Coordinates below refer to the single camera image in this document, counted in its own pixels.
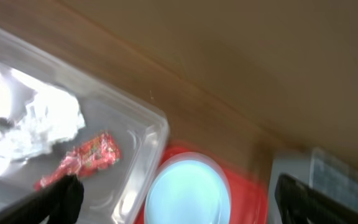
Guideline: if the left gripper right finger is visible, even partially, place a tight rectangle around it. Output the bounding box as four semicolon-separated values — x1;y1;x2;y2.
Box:
275;174;358;224

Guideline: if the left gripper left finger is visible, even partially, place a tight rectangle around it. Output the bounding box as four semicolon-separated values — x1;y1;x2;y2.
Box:
0;175;85;224

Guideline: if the white napkin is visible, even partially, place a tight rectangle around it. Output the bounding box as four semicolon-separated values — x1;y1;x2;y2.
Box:
0;62;86;175

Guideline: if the red serving tray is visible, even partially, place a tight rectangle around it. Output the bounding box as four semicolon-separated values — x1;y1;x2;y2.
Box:
134;141;270;224

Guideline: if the clear plastic bin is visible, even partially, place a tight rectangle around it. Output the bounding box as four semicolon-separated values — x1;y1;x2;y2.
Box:
0;29;169;223

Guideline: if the red snack wrapper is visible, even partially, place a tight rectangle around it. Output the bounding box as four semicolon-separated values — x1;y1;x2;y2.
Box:
34;131;121;190

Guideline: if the large light blue plate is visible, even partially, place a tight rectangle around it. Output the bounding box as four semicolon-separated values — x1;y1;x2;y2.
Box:
144;152;231;224

